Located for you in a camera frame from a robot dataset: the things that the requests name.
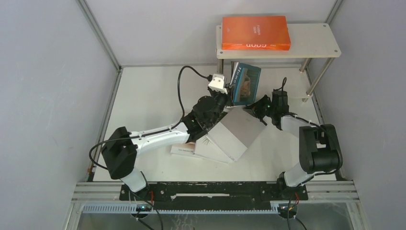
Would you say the teal Humor book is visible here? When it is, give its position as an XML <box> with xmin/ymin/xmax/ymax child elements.
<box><xmin>230</xmin><ymin>62</ymin><xmax>261</xmax><ymax>106</ymax></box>

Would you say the palm leaf cover book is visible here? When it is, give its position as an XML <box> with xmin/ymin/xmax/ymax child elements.
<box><xmin>194</xmin><ymin>136</ymin><xmax>233</xmax><ymax>164</ymax></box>

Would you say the coffee cover book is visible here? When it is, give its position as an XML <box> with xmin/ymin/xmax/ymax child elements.
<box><xmin>170</xmin><ymin>142</ymin><xmax>195</xmax><ymax>156</ymax></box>

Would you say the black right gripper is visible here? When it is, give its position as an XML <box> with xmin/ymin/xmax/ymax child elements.
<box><xmin>243</xmin><ymin>94</ymin><xmax>276</xmax><ymax>120</ymax></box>

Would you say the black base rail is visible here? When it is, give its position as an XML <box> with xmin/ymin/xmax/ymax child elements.
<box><xmin>119</xmin><ymin>181</ymin><xmax>309</xmax><ymax>211</ymax></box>

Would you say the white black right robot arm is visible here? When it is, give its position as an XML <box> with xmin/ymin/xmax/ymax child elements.
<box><xmin>243</xmin><ymin>89</ymin><xmax>343</xmax><ymax>199</ymax></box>

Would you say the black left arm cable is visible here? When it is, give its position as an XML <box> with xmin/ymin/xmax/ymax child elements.
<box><xmin>89</xmin><ymin>66</ymin><xmax>213</xmax><ymax>172</ymax></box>

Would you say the grey white plain book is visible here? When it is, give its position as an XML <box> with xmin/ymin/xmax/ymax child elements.
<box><xmin>205</xmin><ymin>107</ymin><xmax>266</xmax><ymax>161</ymax></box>

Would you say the orange hardcover book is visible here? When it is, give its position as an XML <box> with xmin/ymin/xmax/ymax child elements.
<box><xmin>221</xmin><ymin>15</ymin><xmax>291</xmax><ymax>51</ymax></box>

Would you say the aluminium frame rail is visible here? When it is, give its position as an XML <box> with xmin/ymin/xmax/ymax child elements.
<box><xmin>76</xmin><ymin>0</ymin><xmax>122</xmax><ymax>72</ymax></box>

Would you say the white raised shelf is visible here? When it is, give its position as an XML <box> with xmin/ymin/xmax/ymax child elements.
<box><xmin>216</xmin><ymin>23</ymin><xmax>341</xmax><ymax>103</ymax></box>

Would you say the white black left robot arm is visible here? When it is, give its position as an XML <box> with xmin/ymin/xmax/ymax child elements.
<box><xmin>101</xmin><ymin>86</ymin><xmax>231</xmax><ymax>200</ymax></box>

